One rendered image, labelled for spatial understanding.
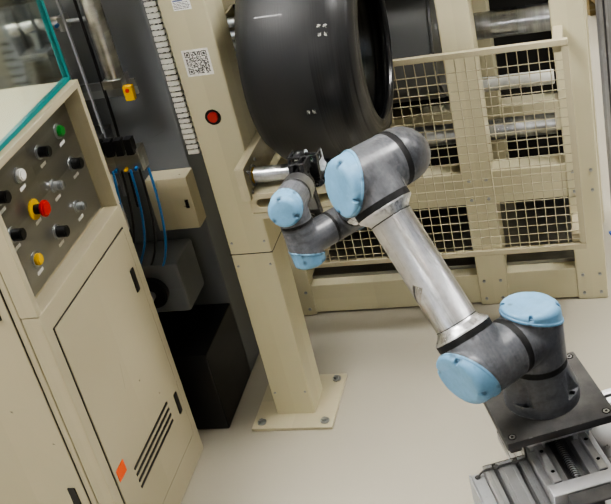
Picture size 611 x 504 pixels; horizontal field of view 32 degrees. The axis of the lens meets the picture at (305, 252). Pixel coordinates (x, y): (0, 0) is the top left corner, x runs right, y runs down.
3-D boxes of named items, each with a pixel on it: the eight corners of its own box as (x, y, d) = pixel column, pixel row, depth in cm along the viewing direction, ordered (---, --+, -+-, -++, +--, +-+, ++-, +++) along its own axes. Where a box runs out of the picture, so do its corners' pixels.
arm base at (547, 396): (592, 407, 207) (588, 367, 202) (518, 428, 207) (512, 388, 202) (563, 364, 220) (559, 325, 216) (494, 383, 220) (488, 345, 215)
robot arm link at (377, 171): (545, 366, 197) (390, 120, 201) (488, 407, 191) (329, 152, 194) (512, 377, 208) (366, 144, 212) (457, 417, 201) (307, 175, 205)
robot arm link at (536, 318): (581, 352, 207) (575, 295, 200) (533, 387, 201) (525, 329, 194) (534, 331, 216) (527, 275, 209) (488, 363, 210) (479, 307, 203)
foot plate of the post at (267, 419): (252, 431, 338) (250, 426, 337) (271, 378, 360) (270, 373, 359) (332, 429, 331) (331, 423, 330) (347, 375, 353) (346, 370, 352)
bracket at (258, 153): (241, 202, 287) (233, 170, 283) (275, 137, 320) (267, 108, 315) (253, 201, 286) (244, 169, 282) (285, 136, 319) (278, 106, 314)
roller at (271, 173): (254, 172, 292) (253, 186, 290) (249, 164, 288) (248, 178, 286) (378, 159, 282) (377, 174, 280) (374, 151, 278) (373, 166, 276)
